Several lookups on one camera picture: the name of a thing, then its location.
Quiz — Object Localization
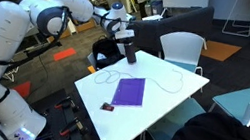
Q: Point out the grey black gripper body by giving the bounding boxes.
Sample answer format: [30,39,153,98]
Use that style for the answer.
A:
[113,26,137,48]

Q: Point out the black backpack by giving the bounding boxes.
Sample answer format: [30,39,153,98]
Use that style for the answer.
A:
[88,34,129,75]

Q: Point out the dark grey sofa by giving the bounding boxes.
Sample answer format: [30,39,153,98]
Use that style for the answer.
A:
[127,0,217,65]

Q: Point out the white plastic chair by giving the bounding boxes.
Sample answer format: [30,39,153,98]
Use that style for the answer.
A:
[151,27,211,93]

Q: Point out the purple flat board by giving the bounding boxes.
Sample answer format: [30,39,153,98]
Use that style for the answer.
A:
[110,73,148,111]

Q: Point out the small red black device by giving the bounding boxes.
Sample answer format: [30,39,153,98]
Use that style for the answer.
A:
[98,101,117,114]

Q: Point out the white chair with teal seat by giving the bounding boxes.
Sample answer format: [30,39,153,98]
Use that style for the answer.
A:
[206,75,250,135]
[140,90,211,140]

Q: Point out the black robot stand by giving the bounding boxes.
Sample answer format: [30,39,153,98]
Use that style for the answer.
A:
[19,82,109,140]

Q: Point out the white cable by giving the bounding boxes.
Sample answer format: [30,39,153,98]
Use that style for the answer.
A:
[92,56,187,98]

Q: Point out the red handled black clamp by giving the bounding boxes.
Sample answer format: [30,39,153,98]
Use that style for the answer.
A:
[53,94,82,114]
[58,115,91,140]

